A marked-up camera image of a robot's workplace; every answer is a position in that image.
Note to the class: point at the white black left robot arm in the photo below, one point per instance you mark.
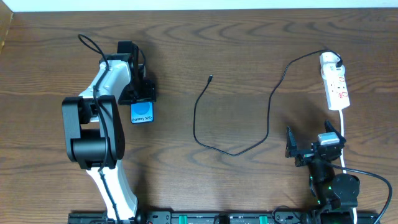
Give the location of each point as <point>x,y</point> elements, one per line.
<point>94,135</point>

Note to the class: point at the white power strip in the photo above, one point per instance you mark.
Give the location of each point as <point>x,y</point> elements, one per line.
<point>336,93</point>

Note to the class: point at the white USB charger adapter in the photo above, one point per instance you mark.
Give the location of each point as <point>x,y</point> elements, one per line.
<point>331,66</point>

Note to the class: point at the blue Galaxy smartphone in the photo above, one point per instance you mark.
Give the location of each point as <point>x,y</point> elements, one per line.
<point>142,112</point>

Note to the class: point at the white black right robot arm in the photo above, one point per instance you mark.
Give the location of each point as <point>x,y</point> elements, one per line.
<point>337,194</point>

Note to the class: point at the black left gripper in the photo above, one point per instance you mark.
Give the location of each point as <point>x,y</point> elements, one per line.
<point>138,96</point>

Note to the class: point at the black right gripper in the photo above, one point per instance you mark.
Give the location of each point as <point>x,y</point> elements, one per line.
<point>308,155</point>

